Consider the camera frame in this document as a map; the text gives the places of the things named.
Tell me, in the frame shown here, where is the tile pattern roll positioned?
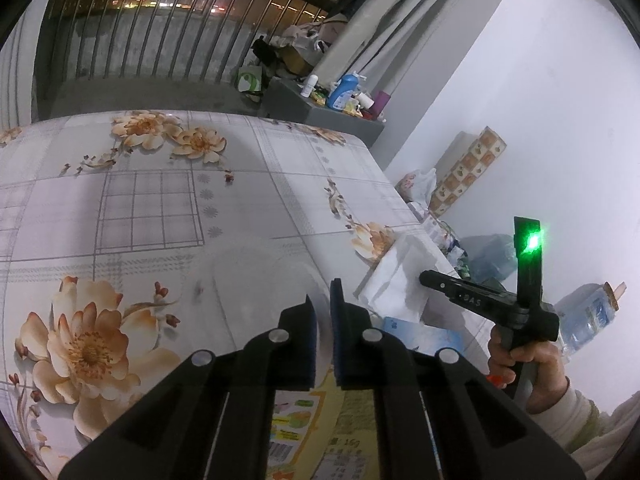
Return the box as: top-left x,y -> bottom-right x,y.
429,127 -> 507,216

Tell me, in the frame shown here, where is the green white plastic bag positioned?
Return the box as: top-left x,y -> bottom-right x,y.
236,66 -> 264,96

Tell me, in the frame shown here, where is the yellow snack packet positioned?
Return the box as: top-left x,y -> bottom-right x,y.
267,367 -> 388,480

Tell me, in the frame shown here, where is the person's right hand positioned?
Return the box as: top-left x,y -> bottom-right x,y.
487,326 -> 571,413

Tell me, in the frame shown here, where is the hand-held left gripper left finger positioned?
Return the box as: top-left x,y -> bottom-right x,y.
59,295 -> 321,480

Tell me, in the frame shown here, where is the blue detergent bottle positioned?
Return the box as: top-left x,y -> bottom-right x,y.
326,72 -> 361,111

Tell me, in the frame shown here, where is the grey curtain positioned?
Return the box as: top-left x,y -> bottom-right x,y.
312,0 -> 481,86

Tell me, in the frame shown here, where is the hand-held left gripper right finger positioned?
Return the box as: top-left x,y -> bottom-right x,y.
329,279 -> 587,480

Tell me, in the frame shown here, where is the red white paper bag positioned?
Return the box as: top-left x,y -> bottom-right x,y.
355,234 -> 446,323

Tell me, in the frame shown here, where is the pile of printed packets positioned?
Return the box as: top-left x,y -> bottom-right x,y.
410,202 -> 471,281

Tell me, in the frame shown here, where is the grey side cabinet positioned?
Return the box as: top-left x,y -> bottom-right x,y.
262,80 -> 386,148

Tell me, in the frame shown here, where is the blue white carton box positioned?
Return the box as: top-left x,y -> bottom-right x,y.
382,316 -> 466,361

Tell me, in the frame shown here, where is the translucent plastic bag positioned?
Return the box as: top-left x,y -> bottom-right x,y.
462,234 -> 518,283

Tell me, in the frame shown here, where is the pile of bags and boxes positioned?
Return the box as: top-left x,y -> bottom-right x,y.
250,15 -> 346,81

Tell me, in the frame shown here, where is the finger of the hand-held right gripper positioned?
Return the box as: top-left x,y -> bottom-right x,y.
419,269 -> 461,305

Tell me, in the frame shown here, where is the person's right forearm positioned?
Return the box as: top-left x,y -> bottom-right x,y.
530,377 -> 640,480

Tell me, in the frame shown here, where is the blue water jug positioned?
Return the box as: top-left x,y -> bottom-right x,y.
554,282 -> 621,358

